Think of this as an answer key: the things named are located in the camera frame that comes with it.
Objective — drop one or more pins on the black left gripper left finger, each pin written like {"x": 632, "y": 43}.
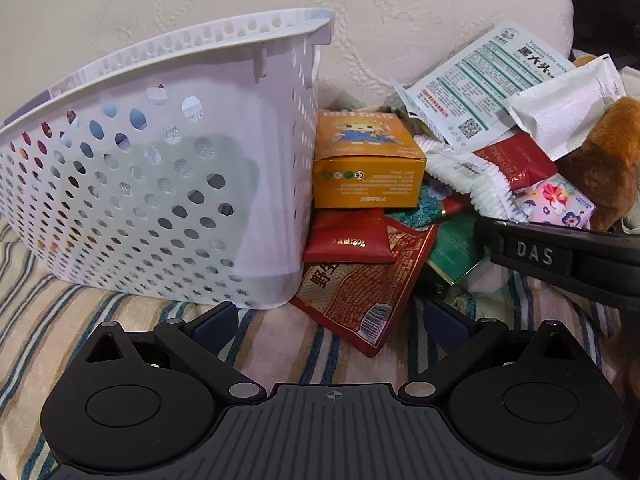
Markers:
{"x": 193, "y": 349}

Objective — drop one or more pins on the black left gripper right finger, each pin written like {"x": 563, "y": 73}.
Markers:
{"x": 467, "y": 344}

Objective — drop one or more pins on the large red snack packet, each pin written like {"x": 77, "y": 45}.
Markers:
{"x": 361, "y": 302}

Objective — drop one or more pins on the pink floral tissue pack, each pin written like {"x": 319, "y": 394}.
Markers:
{"x": 557, "y": 202}

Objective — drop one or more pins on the brown plush toy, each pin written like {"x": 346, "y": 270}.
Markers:
{"x": 606, "y": 166}

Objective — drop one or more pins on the dark red box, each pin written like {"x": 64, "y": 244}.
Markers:
{"x": 520, "y": 160}

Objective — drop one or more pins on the red flaxseed packet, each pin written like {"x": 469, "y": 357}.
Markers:
{"x": 436, "y": 202}

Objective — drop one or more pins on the white paper pouch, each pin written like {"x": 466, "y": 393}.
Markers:
{"x": 560, "y": 113}

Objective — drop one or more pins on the striped bed sheet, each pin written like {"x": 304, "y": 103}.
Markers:
{"x": 44, "y": 321}

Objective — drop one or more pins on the small red sachet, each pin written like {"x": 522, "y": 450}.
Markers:
{"x": 348, "y": 236}

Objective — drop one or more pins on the white crimped snack packet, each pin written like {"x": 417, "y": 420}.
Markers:
{"x": 466, "y": 173}

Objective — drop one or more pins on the white perforated plastic basket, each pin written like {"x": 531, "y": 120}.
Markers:
{"x": 177, "y": 168}

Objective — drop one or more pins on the orange cartoon box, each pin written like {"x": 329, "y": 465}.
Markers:
{"x": 365, "y": 160}

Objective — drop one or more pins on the white green seed packet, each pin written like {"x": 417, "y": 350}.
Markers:
{"x": 463, "y": 101}

